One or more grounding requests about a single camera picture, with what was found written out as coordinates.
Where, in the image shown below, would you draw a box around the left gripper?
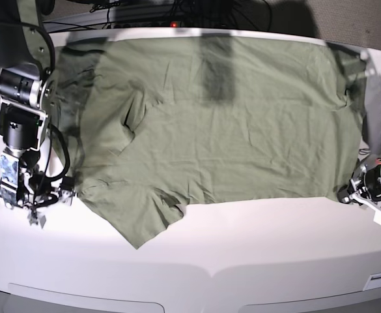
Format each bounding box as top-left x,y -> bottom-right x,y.
336,163 -> 381,212

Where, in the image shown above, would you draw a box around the sage green T-shirt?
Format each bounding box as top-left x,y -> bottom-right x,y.
56,35 -> 367,248

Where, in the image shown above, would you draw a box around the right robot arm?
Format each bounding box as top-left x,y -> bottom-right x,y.
0,1 -> 75,226

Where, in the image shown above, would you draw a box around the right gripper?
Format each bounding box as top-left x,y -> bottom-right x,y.
25,175 -> 76,228

